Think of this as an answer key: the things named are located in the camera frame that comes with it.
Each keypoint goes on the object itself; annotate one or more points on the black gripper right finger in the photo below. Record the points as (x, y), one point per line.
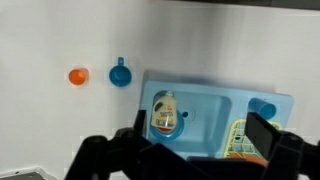
(286, 153)

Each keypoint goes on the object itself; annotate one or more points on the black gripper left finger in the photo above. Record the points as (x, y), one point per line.
(96, 153)

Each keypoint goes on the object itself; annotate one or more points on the small orange plastic cup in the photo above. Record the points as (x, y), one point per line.
(78, 76)

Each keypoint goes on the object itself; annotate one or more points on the yellow toy dish rack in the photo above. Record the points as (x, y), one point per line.
(238, 140)

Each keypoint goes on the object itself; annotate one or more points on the toy food in sink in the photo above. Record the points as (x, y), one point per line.
(163, 111)

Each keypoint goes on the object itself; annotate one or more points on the blue round toy plate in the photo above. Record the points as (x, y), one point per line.
(178, 128)

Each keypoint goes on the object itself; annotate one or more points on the light blue toy sink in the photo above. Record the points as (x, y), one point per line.
(206, 116)

